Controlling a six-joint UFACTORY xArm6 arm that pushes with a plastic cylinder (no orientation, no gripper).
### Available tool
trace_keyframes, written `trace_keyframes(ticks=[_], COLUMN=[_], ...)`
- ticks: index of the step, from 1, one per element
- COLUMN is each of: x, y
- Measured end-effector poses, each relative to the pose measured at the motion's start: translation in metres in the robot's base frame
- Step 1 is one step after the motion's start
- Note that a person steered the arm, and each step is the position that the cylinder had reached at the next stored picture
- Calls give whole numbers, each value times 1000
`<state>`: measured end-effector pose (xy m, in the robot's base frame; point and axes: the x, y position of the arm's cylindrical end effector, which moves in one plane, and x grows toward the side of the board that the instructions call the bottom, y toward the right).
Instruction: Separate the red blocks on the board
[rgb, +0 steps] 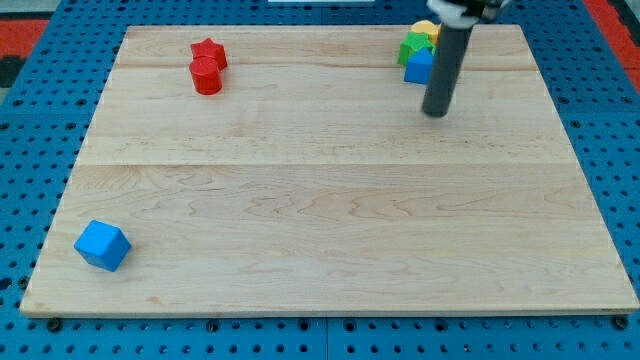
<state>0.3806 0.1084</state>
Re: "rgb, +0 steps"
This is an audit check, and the red star block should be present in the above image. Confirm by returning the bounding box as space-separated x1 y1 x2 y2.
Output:
190 38 228 70

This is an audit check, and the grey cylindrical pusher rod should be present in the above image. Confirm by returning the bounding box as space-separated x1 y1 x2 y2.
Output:
422 24 473 118

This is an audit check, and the blue pentagon block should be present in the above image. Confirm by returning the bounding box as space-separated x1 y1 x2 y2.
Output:
404 48 434 85

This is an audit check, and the red cylinder block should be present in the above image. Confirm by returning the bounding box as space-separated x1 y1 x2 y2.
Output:
189 57 222 95

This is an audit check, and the green star block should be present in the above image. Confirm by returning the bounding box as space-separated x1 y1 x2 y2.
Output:
397 31 436 66

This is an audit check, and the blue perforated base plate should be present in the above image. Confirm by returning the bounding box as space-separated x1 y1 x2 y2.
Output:
1 0 639 359

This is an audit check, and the yellow block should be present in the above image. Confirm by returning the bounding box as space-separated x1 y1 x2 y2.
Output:
410 20 441 45

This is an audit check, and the wooden board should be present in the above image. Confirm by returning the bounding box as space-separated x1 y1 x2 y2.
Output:
21 25 639 318

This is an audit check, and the blue cube block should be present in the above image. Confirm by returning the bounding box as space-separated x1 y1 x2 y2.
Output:
74 220 131 272

